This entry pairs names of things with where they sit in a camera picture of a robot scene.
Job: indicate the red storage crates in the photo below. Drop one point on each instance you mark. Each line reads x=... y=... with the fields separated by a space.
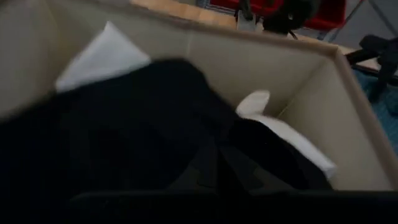
x=329 y=12

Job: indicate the beige fabric storage box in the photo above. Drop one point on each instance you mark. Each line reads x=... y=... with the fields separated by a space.
x=248 y=68

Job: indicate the dark teal dotted garment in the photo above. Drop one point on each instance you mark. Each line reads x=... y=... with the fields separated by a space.
x=387 y=124

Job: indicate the grey metal box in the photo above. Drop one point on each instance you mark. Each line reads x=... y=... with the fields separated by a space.
x=247 y=23

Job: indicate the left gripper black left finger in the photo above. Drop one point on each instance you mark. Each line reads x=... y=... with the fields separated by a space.
x=205 y=168

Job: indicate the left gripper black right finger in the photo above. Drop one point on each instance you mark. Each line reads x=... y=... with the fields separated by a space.
x=236 y=174

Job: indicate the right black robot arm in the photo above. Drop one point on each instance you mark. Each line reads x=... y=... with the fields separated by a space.
x=289 y=18

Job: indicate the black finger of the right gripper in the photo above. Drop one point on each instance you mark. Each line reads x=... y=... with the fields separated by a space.
x=360 y=57
x=382 y=77

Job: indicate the plain white garment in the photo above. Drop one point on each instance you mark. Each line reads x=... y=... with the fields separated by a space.
x=295 y=140

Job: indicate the black garment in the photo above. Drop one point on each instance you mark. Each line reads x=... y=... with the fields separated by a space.
x=124 y=130

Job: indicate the light grey speckled garment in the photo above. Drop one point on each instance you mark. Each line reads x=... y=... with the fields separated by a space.
x=105 y=56

